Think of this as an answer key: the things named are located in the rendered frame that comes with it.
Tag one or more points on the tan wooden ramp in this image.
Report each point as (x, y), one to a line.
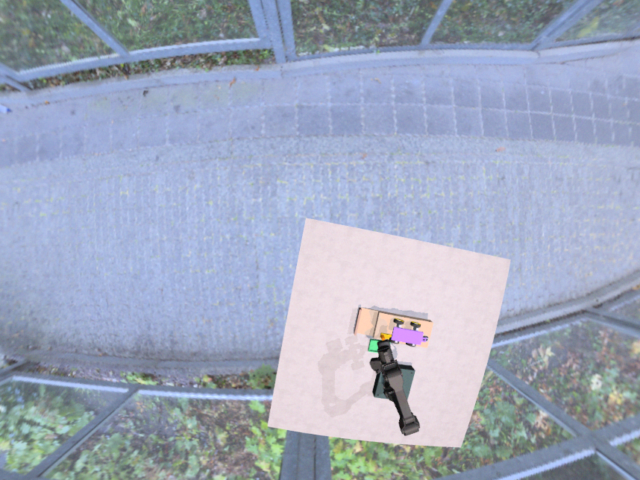
(373, 322)

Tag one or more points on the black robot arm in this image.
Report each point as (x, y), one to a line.
(393, 389)

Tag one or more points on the purple wheeled trolley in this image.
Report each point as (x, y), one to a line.
(409, 336)

